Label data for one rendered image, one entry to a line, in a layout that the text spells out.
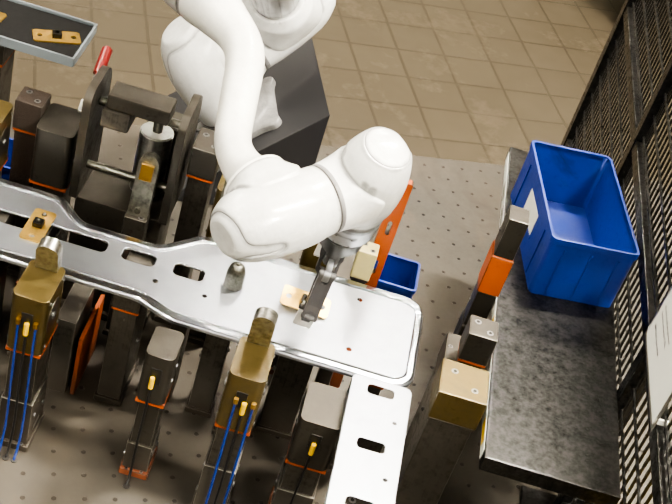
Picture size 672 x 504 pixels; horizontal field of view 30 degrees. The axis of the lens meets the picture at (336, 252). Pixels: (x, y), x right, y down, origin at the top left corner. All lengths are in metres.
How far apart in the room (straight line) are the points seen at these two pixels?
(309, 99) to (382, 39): 2.35
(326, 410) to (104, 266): 0.44
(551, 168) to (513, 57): 2.81
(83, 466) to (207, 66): 0.90
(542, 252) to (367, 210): 0.58
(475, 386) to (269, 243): 0.49
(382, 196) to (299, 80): 1.10
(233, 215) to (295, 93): 1.14
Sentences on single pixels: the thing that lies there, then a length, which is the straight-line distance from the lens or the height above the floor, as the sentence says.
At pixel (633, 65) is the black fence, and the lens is 2.87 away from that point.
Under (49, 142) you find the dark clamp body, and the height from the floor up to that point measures 1.06.
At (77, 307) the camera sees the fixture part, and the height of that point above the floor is 0.87.
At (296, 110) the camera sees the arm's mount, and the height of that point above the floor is 0.93.
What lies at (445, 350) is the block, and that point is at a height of 1.00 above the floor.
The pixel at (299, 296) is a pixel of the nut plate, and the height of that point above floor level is 1.02.
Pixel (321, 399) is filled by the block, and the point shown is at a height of 0.98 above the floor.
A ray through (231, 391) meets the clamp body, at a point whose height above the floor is 1.01.
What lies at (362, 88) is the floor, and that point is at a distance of 4.71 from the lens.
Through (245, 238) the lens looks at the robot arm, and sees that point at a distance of 1.66.
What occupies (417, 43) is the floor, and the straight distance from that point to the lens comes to 5.12.
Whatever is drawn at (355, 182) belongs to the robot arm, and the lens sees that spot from 1.72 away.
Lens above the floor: 2.38
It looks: 38 degrees down
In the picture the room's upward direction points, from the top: 18 degrees clockwise
